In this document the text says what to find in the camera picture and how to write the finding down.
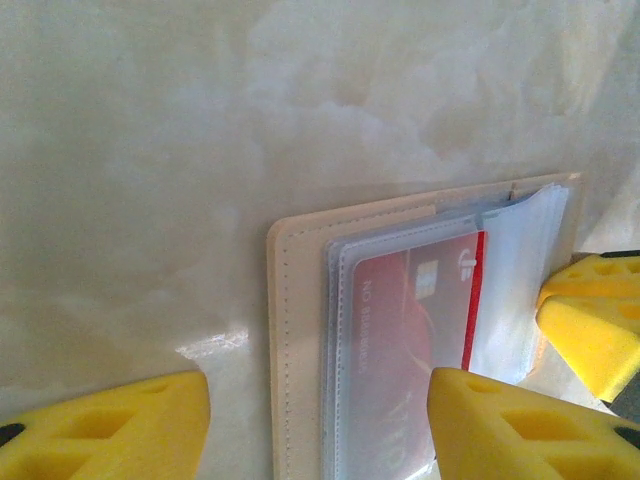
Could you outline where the red packet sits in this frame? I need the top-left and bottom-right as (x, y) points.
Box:
(349, 230), (489, 480)

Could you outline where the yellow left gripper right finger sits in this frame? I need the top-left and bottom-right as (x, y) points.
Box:
(429, 367), (640, 480)

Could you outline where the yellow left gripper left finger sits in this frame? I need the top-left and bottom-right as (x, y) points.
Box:
(0, 370), (211, 480)

